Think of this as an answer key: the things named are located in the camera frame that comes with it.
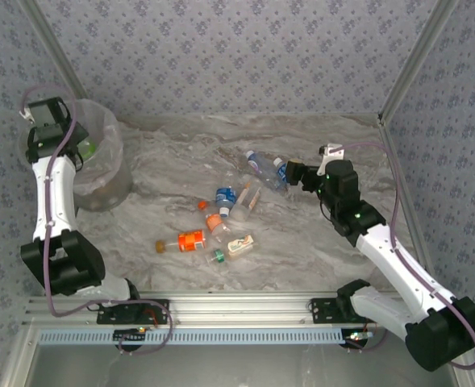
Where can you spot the blue label bottle white cap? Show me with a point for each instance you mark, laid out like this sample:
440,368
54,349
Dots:
281,173

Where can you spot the clear bottle with blue cap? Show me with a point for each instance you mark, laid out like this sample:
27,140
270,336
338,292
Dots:
263,169

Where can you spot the clear bottle with orange stripes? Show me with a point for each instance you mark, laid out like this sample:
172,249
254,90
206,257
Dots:
245,201

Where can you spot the crushed blue label bottle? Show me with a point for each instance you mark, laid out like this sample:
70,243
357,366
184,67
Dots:
225,196

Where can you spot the beige label plastic bottle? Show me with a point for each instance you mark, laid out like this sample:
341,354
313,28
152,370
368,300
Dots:
240,244

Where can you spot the orange cap orange label bottle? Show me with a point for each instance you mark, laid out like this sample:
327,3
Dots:
213,223

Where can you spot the small green cap bottle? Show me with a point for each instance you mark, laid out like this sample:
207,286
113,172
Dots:
219,256

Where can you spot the bright orange label bottle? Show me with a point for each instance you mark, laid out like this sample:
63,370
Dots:
190,240

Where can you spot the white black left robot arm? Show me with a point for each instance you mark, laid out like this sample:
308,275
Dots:
55,193

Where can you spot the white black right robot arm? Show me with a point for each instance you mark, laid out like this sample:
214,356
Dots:
386,268

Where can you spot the clear plastic bin liner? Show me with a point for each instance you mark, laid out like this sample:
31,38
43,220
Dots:
104,133

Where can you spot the grey translucent waste bin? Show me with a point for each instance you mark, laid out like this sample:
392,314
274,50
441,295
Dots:
108,195

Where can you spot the small circuit board with LED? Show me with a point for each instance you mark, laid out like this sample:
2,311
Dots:
126,334
356,335

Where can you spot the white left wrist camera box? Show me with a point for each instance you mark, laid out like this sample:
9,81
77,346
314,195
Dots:
26,115

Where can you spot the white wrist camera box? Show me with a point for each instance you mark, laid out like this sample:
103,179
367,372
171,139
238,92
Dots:
333,155
26,115

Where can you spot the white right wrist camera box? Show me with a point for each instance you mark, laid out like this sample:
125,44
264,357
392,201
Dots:
333,155

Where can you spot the aluminium side frame bar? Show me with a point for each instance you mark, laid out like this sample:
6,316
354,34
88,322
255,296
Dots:
388,135

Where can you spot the aluminium frame post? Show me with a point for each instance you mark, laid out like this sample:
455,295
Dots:
417,60
48,40

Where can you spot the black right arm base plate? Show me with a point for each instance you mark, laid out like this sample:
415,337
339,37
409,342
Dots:
322,313

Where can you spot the aluminium mounting rail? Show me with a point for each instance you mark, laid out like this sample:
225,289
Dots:
241,308

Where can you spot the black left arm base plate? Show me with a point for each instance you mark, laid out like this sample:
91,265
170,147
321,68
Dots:
108,317

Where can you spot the aluminium frame leg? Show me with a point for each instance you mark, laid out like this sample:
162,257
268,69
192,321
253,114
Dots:
469,381
20,354

